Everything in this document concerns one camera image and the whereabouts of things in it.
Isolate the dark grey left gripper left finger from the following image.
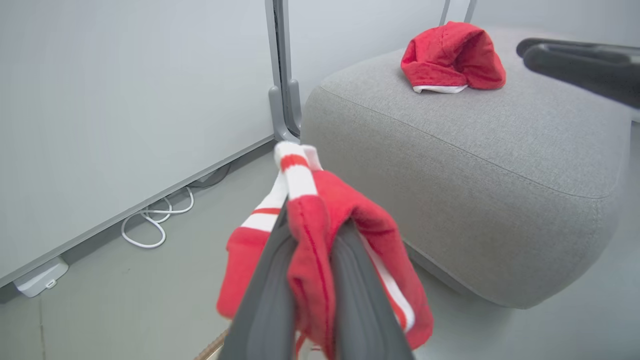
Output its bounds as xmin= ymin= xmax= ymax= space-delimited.
xmin=217 ymin=199 xmax=299 ymax=360

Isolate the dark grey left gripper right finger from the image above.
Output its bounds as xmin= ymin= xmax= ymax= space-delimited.
xmin=329 ymin=219 xmax=416 ymax=360

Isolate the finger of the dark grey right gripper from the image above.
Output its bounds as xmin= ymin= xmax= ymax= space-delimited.
xmin=522 ymin=43 xmax=640 ymax=109
xmin=516 ymin=37 xmax=640 ymax=57

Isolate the red garment with striped trim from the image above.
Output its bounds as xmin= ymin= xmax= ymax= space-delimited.
xmin=215 ymin=141 xmax=435 ymax=360

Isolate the red garment with white hem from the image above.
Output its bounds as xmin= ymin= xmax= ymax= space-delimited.
xmin=400 ymin=20 xmax=507 ymax=95

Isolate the grey fabric sofa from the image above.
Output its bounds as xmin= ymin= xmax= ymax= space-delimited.
xmin=300 ymin=26 xmax=634 ymax=310

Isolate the white power adapter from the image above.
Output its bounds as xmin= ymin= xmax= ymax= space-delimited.
xmin=12 ymin=255 xmax=70 ymax=299

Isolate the wide white partition panel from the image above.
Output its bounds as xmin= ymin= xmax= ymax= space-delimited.
xmin=0 ymin=0 xmax=293 ymax=303

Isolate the looped white power cable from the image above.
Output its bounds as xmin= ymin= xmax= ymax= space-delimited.
xmin=120 ymin=185 xmax=195 ymax=250

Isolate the black floor cable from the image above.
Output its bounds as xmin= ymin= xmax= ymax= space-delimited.
xmin=187 ymin=161 xmax=234 ymax=190

